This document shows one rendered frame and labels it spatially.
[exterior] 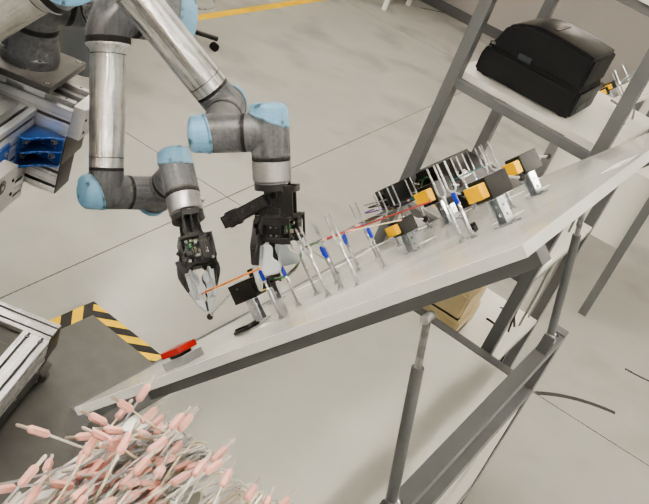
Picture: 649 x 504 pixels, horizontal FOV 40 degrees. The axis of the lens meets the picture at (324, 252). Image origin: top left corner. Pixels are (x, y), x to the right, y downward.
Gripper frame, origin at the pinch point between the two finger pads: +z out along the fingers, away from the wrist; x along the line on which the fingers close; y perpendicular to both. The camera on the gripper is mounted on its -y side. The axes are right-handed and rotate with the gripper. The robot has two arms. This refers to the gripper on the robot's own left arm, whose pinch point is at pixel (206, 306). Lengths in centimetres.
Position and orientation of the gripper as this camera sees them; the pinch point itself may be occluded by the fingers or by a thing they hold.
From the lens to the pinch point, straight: 189.7
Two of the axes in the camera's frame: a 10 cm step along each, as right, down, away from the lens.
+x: 9.5, -1.7, 2.7
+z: 2.5, 9.3, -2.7
